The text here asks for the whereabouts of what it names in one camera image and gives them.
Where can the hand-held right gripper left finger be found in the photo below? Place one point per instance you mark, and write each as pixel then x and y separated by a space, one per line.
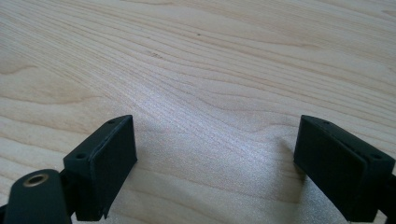
pixel 102 174

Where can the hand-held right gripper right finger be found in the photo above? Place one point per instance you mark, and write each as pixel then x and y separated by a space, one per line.
pixel 339 174

